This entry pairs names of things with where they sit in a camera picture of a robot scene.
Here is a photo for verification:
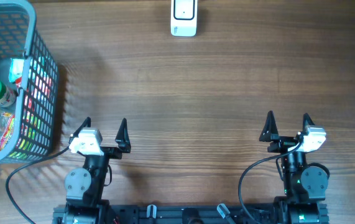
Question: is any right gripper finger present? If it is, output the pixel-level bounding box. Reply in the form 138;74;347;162
259;111;279;142
302;113;315;131

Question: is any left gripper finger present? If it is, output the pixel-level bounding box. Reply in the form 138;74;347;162
115;118;131;153
70;117;91;139

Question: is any red white small carton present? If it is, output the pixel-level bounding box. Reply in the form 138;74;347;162
15;77;22;88

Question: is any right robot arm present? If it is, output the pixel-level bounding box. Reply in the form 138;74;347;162
259;111;330;223

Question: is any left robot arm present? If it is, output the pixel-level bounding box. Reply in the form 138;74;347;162
52;117;131;224

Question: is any white barcode scanner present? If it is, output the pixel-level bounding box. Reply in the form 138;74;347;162
170;0;198;37

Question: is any white teal snack packet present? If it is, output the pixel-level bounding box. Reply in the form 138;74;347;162
9;58;25;83

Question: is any grey plastic mesh basket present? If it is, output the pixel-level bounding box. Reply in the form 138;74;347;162
0;0;59;164

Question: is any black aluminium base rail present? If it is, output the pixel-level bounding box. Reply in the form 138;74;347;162
52;203;330;224

